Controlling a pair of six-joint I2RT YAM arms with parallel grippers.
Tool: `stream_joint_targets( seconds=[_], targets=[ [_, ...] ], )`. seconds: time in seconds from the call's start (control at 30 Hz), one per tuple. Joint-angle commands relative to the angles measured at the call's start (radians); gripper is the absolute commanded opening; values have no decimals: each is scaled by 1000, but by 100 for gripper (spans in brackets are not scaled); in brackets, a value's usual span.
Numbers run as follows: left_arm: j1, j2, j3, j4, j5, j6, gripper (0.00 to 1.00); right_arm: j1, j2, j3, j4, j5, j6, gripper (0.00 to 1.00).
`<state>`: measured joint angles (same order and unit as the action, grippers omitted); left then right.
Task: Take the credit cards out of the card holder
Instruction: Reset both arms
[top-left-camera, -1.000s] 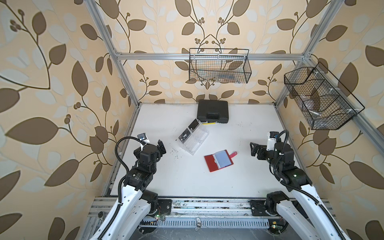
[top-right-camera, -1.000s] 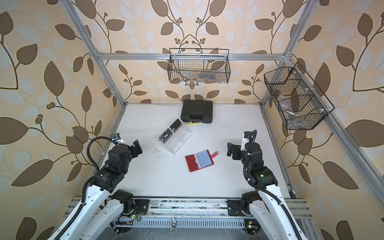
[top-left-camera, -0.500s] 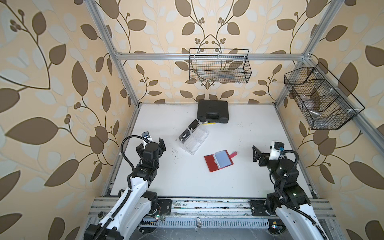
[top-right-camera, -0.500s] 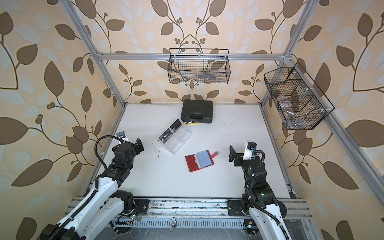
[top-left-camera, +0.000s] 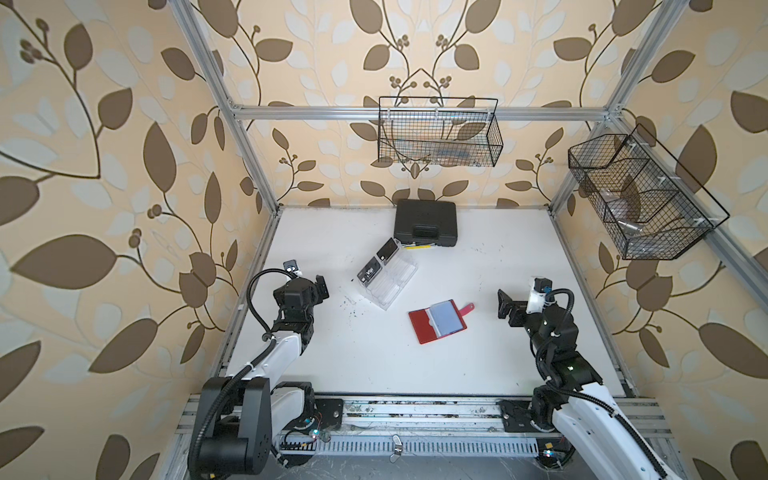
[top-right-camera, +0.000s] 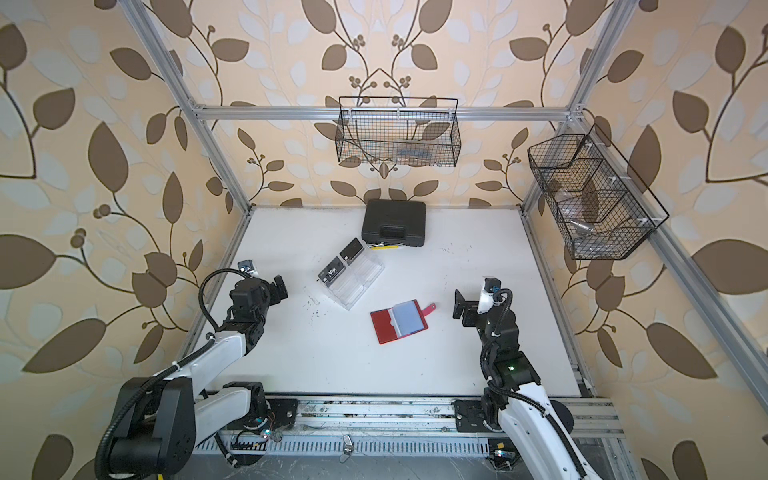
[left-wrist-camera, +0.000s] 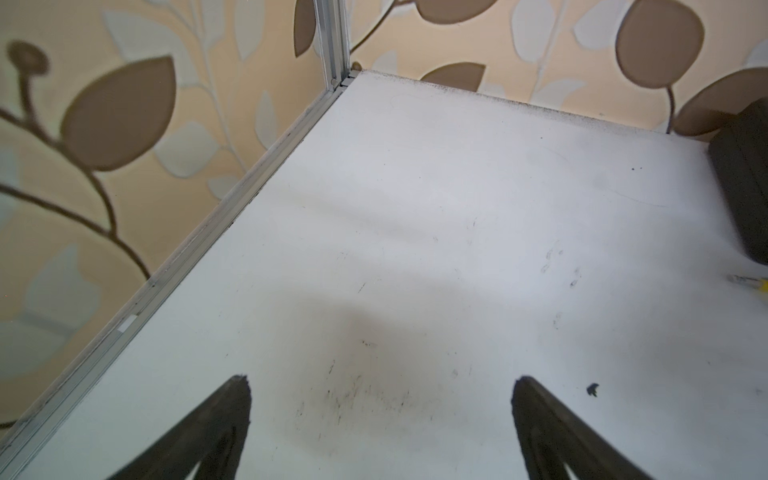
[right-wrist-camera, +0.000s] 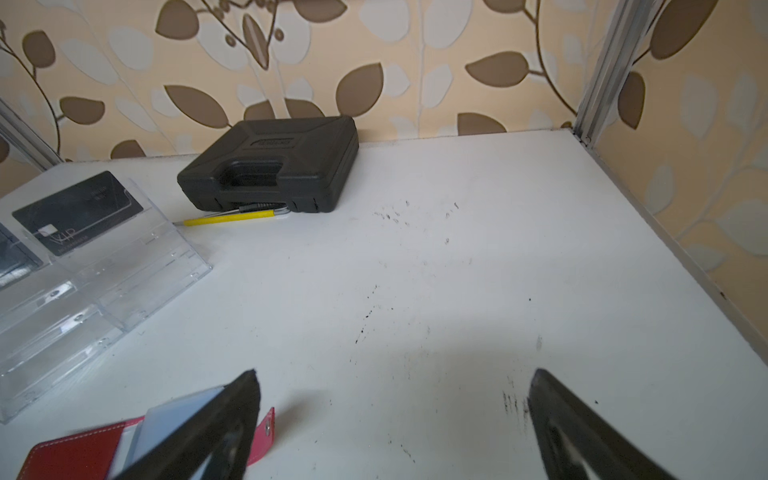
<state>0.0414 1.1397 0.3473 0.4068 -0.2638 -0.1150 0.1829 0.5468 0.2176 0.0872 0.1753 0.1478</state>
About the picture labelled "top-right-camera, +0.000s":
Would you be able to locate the clear plastic organizer box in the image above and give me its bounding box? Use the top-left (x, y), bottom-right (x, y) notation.
top-left (318, 251), bottom-right (385, 311)

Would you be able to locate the red leather card holder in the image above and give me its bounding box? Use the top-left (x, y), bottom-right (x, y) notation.
top-left (370, 300), bottom-right (436, 345)

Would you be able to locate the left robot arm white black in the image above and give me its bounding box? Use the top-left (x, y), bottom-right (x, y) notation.
top-left (94, 273), bottom-right (288, 479)

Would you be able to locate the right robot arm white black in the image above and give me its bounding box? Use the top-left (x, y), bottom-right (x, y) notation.
top-left (453, 289), bottom-right (600, 479)

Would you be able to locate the black plastic tool case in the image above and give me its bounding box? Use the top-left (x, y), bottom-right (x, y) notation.
top-left (361, 199), bottom-right (427, 247)

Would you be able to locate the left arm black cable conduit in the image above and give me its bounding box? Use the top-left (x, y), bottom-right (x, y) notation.
top-left (92, 266), bottom-right (253, 480)

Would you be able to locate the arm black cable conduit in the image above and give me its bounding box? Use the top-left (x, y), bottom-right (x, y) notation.
top-left (482, 287), bottom-right (589, 480)
top-left (92, 266), bottom-right (253, 480)

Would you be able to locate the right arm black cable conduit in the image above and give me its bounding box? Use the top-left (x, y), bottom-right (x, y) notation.
top-left (482, 287), bottom-right (589, 480)

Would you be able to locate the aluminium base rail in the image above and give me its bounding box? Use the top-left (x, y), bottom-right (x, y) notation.
top-left (221, 395), bottom-right (642, 479)

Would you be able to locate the black wire basket right wall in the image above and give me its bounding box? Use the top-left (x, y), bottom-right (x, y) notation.
top-left (527, 125), bottom-right (669, 260)

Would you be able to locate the black wire basket wall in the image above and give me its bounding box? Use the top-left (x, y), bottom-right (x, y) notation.
top-left (334, 95), bottom-right (462, 167)
top-left (527, 125), bottom-right (669, 260)

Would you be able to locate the black wire basket back wall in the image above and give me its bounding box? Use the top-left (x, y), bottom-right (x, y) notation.
top-left (334, 95), bottom-right (462, 167)

